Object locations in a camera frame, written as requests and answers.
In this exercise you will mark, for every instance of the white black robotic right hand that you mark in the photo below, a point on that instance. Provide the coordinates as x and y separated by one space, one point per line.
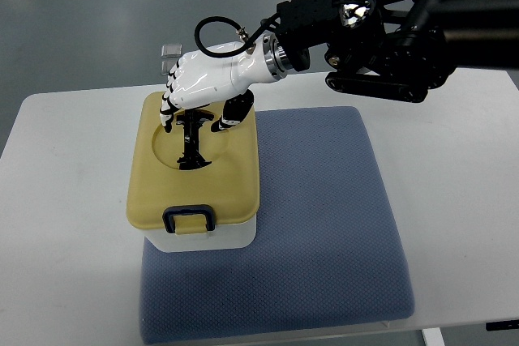
197 80

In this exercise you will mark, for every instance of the white table leg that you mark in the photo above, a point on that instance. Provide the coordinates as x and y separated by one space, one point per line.
433 337

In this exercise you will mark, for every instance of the black table control panel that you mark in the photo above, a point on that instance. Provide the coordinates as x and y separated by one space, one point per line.
503 325

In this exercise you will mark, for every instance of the white storage box base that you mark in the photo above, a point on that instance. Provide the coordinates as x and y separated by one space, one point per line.
223 237

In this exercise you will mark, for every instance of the yellow storage box lid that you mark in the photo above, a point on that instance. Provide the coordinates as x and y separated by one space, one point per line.
171 190

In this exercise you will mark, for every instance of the blue grey fabric cushion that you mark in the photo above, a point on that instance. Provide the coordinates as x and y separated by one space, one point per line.
326 253

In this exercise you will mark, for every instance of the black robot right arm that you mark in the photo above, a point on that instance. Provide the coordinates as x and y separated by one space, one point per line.
397 49

